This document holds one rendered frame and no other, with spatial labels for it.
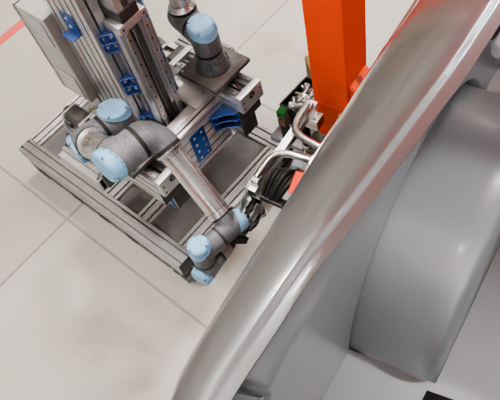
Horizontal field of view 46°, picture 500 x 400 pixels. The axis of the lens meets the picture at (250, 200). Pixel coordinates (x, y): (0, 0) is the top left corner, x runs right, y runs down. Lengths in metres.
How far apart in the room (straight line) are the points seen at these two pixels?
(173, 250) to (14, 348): 0.94
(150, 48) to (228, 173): 0.87
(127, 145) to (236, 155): 1.27
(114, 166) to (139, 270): 1.33
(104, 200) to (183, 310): 0.69
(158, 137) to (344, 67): 0.77
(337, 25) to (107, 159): 0.89
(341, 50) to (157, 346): 1.58
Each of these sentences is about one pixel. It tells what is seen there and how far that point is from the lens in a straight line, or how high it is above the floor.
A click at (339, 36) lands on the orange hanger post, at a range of 2.14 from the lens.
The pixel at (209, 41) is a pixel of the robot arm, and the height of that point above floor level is 1.00.
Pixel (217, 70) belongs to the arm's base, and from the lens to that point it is 2.51.
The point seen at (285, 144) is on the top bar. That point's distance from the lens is 2.03.
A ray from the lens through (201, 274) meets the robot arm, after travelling 1.94.
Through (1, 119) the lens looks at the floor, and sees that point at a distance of 4.10.
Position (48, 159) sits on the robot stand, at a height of 0.23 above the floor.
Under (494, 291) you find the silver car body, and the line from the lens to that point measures 1.76.
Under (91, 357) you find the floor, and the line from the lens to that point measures 2.98.
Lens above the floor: 2.58
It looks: 56 degrees down
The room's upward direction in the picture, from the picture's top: 18 degrees counter-clockwise
